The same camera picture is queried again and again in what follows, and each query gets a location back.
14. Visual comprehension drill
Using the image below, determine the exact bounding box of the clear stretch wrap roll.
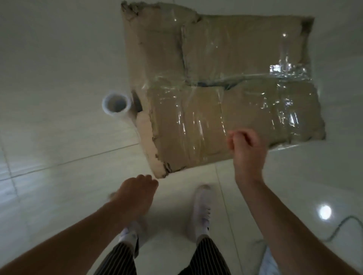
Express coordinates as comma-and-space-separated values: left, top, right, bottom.
102, 90, 141, 139

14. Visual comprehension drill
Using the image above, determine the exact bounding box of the person's right hand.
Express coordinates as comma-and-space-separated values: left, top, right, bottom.
227, 129, 268, 186

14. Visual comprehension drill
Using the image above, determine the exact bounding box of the person's white right shoe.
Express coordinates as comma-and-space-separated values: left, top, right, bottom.
187, 185, 213, 243

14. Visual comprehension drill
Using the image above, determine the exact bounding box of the person's left hand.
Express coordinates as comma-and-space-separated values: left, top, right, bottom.
109, 174, 159, 222

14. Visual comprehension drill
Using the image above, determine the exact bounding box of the person's striped left trouser leg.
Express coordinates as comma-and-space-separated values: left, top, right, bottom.
93, 242, 139, 275

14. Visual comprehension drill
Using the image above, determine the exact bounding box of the person's white left shoe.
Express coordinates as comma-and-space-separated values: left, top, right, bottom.
118, 219, 148, 246

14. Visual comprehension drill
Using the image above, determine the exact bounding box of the person's striped right trouser leg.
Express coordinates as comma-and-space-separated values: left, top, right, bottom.
178, 237, 231, 275

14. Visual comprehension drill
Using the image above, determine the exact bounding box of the person's right forearm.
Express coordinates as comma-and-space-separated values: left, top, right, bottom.
235, 177, 363, 275

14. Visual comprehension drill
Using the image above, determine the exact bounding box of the grey cable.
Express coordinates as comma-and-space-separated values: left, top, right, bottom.
325, 216, 363, 243

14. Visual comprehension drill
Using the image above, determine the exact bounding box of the person's white shirt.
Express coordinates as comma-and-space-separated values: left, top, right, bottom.
257, 245, 281, 275

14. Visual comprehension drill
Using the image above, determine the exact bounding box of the person's striped trouser leg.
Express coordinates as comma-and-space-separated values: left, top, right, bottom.
93, 242, 139, 275
178, 237, 231, 275

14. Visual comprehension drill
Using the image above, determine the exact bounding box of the person's left forearm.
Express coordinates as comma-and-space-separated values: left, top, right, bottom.
0, 198, 139, 275

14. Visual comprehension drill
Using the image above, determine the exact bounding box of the person's white shoe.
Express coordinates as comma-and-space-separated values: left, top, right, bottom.
118, 219, 148, 246
187, 185, 213, 243

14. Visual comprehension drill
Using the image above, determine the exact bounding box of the plastic-wrapped cardboard box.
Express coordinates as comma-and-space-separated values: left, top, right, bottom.
121, 1, 327, 178

